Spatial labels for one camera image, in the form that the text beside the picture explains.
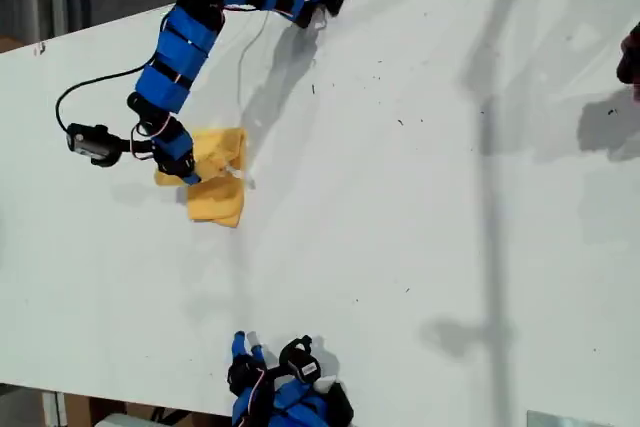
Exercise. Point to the black camera mount stalk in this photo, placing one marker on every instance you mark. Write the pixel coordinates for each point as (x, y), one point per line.
(285, 354)
(132, 143)

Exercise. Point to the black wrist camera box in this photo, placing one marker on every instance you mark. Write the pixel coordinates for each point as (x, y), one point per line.
(90, 142)
(306, 367)

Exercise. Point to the yellow square towel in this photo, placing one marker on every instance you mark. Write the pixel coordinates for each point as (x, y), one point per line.
(215, 202)

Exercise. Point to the person's hand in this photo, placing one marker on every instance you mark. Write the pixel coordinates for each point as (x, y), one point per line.
(630, 59)

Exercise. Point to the white table leg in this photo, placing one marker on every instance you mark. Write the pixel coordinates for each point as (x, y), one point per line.
(52, 409)

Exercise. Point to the brown board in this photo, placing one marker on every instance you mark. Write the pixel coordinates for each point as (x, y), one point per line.
(7, 45)

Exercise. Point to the white plastic container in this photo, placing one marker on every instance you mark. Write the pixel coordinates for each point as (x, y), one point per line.
(125, 422)

